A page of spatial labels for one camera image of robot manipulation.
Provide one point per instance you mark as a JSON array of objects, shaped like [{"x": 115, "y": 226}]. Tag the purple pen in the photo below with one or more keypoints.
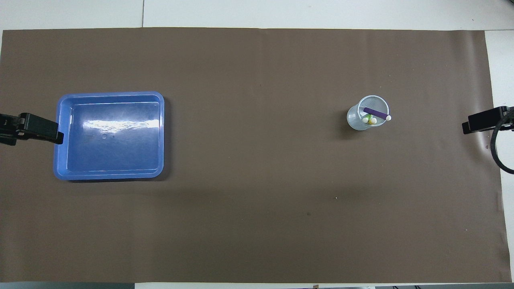
[{"x": 375, "y": 112}]

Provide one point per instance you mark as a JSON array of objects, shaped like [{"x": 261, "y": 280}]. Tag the clear plastic cup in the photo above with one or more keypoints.
[{"x": 355, "y": 120}]

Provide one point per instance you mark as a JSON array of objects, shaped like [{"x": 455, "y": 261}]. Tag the green pen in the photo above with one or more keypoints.
[{"x": 366, "y": 119}]

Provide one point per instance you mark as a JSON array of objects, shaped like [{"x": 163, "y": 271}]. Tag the brown table mat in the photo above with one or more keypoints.
[{"x": 257, "y": 200}]

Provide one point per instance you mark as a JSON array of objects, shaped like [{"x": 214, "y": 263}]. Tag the blue plastic tray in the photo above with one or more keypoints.
[{"x": 112, "y": 152}]

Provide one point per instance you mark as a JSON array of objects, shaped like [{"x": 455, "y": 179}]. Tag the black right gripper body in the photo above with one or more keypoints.
[{"x": 510, "y": 118}]

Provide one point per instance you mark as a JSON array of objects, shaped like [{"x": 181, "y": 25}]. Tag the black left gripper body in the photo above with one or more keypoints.
[{"x": 8, "y": 124}]

